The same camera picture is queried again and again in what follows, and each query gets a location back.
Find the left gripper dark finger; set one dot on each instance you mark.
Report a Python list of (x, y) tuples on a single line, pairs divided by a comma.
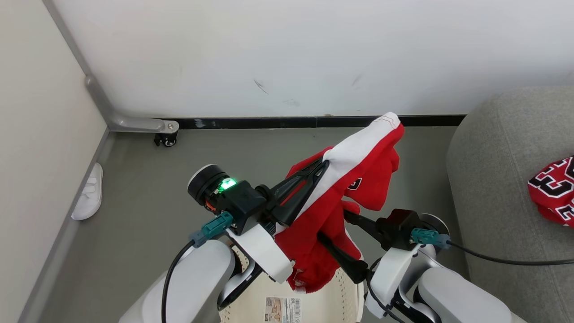
[(300, 176), (298, 206)]

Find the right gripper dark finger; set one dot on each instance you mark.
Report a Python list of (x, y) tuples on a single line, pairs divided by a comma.
[(365, 226), (347, 264)]

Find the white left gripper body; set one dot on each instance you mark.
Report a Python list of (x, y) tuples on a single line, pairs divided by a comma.
[(264, 251)]

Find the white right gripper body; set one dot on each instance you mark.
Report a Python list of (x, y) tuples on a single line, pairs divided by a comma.
[(390, 278)]

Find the red and white garment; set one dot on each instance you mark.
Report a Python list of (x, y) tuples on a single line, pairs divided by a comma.
[(358, 152)]

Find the red jersey with black print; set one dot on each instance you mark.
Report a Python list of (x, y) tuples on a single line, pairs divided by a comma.
[(554, 193)]

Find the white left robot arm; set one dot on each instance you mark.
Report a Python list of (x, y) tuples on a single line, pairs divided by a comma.
[(197, 282)]

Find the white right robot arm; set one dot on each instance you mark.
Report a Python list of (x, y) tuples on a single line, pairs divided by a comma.
[(457, 296)]

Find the grey fabric sofa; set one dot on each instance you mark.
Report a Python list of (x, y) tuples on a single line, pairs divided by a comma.
[(497, 179)]

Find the white perforated laundry basket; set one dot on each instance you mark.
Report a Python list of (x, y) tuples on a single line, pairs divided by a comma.
[(332, 305)]

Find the black baseboard strip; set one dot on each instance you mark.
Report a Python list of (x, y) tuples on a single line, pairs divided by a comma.
[(278, 122)]

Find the paper barcode label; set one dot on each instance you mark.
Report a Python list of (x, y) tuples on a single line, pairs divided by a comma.
[(282, 310)]

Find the right gripper round motor housing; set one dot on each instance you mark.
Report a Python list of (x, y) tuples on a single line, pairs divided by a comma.
[(437, 223)]

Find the gripper round motor housing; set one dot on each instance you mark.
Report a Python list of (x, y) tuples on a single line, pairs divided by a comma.
[(204, 181), (437, 223)]

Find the left gripper round motor housing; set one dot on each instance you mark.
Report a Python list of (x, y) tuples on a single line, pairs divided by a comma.
[(204, 181)]

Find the black caster wheel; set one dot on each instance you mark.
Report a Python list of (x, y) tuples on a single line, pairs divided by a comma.
[(167, 141)]

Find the white slipper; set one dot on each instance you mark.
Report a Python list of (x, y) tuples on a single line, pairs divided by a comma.
[(89, 197)]

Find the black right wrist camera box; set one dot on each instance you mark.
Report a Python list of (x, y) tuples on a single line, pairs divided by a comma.
[(399, 226)]

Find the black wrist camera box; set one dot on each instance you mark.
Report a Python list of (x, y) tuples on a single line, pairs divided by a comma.
[(244, 204), (399, 226)]

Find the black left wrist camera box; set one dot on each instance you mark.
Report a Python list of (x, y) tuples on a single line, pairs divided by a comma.
[(244, 204)]

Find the grey metal frame bar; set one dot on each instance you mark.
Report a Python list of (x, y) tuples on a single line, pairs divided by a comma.
[(134, 123)]

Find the grey wall skirting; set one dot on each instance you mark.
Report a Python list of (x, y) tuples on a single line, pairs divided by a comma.
[(58, 251)]

